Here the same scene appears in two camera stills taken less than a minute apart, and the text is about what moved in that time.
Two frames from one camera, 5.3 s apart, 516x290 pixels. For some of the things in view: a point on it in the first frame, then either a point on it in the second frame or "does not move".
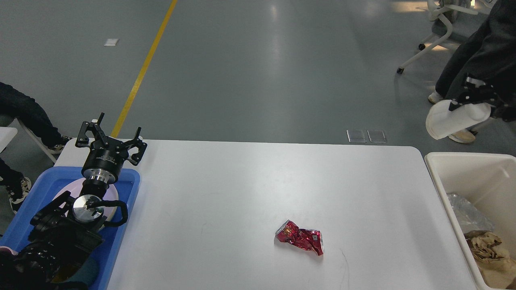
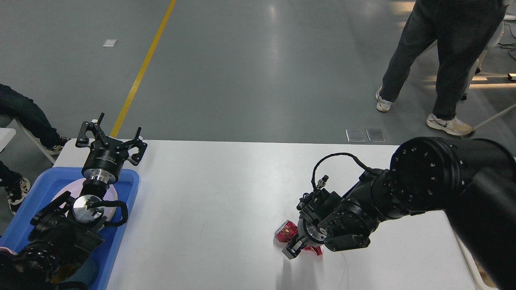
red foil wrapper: (289, 232) does not move
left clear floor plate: (356, 135) does not move
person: (487, 55) -> (462, 29)
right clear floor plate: (376, 135) does not move
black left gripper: (106, 157) does not move
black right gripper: (475, 91) -> (310, 234)
